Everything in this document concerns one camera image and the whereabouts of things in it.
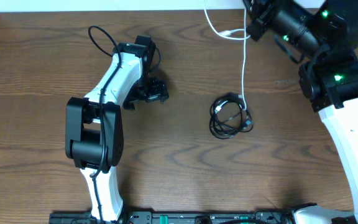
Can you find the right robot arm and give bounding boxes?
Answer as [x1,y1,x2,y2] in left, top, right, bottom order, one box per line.
[244,0,358,223]

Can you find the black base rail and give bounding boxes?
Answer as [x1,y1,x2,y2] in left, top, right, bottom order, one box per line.
[48,210,295,224]

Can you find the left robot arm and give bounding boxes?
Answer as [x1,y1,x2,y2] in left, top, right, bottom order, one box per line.
[65,35,169,223]

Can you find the white usb cable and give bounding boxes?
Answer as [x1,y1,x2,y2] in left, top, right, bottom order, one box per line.
[202,0,252,114]

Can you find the left camera cable black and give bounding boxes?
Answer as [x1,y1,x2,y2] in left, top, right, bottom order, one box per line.
[88,25,122,223]

